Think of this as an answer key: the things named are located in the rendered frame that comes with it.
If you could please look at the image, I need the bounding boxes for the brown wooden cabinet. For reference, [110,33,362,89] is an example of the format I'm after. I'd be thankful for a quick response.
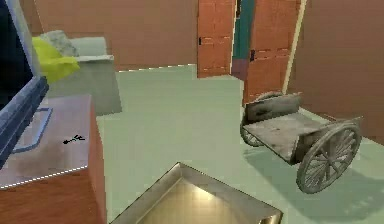
[0,93,108,224]

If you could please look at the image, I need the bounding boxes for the blue framed television set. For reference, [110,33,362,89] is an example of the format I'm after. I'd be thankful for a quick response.
[0,0,54,170]

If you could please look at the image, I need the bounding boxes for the grey wooden wheeled cart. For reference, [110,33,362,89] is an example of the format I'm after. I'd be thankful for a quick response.
[239,91,364,195]

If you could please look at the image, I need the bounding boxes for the reddish brown room door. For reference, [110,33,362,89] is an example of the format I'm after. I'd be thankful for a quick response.
[196,0,237,79]
[242,0,303,108]

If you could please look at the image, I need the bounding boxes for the grey speckled cushion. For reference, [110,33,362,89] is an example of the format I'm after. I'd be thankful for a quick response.
[39,29,80,58]

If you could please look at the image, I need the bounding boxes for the yellow green cushion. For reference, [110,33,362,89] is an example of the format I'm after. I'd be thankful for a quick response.
[31,36,81,85]

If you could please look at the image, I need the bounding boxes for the shiny metal table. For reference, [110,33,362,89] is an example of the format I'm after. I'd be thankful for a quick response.
[109,161,284,224]

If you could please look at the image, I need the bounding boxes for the small black key ring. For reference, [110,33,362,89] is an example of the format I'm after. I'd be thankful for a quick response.
[62,134,86,146]

